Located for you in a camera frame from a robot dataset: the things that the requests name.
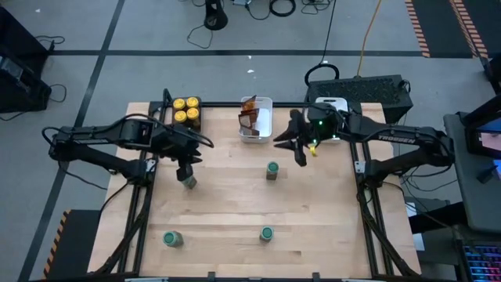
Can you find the black equipment cabinet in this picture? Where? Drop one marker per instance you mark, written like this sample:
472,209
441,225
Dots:
15,39
23,94

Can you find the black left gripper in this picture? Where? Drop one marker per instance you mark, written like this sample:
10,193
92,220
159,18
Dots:
182,143

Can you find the grey metal bracket plate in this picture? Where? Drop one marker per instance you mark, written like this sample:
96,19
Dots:
359,167

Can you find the grey desk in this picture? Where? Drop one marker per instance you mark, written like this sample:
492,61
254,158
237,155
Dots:
469,196

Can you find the grey plastic bin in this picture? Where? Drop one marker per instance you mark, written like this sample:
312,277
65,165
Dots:
172,110

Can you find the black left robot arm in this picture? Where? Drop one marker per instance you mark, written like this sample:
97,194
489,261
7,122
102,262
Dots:
98,137

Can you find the black perforated equipment case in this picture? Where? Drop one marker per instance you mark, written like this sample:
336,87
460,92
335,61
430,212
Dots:
368,92

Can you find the black computer monitor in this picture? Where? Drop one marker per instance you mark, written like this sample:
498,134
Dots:
485,137

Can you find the black aluminium table frame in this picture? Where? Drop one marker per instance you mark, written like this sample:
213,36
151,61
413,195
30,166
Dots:
219,104

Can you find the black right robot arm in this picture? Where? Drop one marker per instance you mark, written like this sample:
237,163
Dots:
395,137

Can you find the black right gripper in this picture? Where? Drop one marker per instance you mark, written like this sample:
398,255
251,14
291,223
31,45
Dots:
323,125

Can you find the white plastic bin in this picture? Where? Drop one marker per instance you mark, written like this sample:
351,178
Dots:
266,121
332,100

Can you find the black mat with hazard stripes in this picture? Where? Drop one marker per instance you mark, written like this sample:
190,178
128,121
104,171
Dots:
78,246
446,23

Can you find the green-lid oregano glass jar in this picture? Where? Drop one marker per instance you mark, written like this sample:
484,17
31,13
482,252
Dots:
267,233
272,168
191,183
170,238

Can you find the backlit computer keyboard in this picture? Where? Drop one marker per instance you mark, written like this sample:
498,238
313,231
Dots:
483,264

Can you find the black stand base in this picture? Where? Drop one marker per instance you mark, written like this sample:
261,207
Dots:
215,17

